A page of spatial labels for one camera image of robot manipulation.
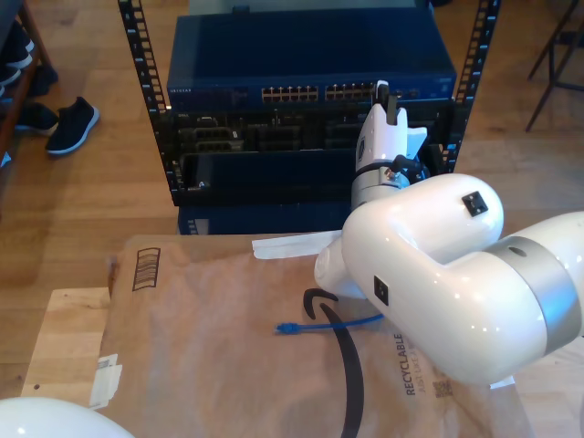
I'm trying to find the blue network cable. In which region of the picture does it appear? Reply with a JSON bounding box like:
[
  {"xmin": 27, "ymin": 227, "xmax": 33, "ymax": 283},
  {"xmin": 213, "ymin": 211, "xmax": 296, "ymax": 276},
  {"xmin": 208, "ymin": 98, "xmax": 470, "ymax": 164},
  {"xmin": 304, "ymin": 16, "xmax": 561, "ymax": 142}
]
[{"xmin": 272, "ymin": 313, "xmax": 385, "ymax": 337}]

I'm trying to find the black server chassis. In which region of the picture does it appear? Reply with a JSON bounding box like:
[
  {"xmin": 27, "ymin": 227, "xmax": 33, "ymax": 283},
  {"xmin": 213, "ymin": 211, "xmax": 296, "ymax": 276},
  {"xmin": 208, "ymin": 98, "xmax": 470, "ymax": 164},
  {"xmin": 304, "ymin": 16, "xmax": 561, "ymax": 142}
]
[{"xmin": 169, "ymin": 109, "xmax": 457, "ymax": 151}]

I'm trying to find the black rack tray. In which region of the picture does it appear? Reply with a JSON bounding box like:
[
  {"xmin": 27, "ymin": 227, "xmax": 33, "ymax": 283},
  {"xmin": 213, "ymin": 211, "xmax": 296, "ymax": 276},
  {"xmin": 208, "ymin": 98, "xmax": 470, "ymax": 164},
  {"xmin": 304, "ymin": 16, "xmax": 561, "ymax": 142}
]
[{"xmin": 174, "ymin": 148, "xmax": 451, "ymax": 207}]

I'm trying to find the white paper strip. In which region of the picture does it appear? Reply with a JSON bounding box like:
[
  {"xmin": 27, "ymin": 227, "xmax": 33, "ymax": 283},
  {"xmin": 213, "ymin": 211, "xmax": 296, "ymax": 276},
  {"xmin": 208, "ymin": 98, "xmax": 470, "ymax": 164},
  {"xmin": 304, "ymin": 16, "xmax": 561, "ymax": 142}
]
[{"xmin": 251, "ymin": 230, "xmax": 344, "ymax": 261}]

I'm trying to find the dark metal chair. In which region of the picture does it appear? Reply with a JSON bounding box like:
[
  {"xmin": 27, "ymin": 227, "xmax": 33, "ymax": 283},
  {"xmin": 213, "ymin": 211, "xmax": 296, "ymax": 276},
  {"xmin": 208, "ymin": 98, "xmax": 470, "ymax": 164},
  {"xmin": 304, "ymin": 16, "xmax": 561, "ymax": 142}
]
[{"xmin": 524, "ymin": 0, "xmax": 584, "ymax": 133}]

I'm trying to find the dark sneaker with white sole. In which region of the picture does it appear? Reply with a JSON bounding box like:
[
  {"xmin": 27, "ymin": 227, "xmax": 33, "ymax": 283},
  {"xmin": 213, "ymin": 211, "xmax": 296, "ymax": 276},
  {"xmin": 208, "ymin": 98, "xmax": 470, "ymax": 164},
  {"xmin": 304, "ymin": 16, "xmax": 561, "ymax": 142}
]
[
  {"xmin": 4, "ymin": 20, "xmax": 37, "ymax": 69},
  {"xmin": 45, "ymin": 95, "xmax": 100, "ymax": 157},
  {"xmin": 16, "ymin": 102, "xmax": 59, "ymax": 137}
]

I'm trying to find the dark shoe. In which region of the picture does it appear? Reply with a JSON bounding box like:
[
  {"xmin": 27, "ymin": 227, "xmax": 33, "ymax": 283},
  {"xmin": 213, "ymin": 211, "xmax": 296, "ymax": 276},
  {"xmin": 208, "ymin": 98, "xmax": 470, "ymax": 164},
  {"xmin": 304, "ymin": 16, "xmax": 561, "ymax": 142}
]
[{"xmin": 26, "ymin": 63, "xmax": 59, "ymax": 98}]

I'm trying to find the wooden shoe shelf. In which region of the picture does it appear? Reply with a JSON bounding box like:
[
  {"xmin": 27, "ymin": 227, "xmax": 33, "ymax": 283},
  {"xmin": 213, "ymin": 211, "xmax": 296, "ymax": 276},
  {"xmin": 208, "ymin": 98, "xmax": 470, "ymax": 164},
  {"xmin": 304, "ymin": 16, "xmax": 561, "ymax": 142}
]
[{"xmin": 0, "ymin": 0, "xmax": 51, "ymax": 159}]

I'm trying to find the white shipping label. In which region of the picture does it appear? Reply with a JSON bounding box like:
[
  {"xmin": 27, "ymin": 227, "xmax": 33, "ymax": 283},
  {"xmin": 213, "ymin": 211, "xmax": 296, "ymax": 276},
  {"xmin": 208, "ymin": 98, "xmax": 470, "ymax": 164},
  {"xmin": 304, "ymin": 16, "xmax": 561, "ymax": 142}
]
[{"xmin": 89, "ymin": 353, "xmax": 124, "ymax": 412}]

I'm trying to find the black camera cable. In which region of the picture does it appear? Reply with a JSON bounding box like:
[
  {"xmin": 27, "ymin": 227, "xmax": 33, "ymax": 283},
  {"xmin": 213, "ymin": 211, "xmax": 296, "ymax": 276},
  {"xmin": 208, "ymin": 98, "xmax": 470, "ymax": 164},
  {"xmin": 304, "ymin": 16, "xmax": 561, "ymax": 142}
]
[{"xmin": 385, "ymin": 153, "xmax": 430, "ymax": 183}]

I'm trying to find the blue network switch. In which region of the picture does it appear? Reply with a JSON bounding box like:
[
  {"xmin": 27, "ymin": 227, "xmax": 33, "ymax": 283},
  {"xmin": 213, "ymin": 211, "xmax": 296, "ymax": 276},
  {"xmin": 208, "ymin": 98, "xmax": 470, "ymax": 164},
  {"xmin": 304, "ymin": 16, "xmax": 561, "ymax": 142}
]
[{"xmin": 166, "ymin": 13, "xmax": 458, "ymax": 110}]

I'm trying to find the black rack frame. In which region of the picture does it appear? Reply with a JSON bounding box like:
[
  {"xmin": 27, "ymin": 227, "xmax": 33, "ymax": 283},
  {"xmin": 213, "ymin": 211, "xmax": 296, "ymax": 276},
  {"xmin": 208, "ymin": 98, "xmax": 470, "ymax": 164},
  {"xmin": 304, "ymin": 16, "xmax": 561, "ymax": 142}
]
[{"xmin": 117, "ymin": 0, "xmax": 502, "ymax": 209}]

